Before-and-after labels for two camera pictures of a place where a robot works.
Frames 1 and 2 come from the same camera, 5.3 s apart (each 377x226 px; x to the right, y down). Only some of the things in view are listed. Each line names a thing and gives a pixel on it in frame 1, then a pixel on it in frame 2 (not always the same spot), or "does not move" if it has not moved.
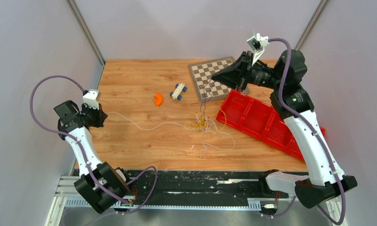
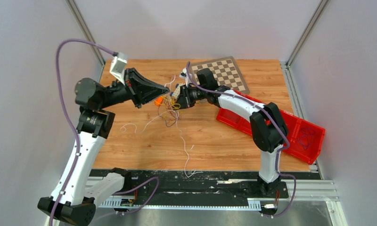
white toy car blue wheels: x=176 y=94 does not move
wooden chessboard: x=208 y=90 does not move
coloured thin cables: x=200 y=122 → x=168 y=110
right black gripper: x=234 y=76 → x=185 y=100
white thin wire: x=198 y=126 → x=181 y=133
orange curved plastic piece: x=159 y=100 does not move
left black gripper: x=101 y=116 → x=140 y=90
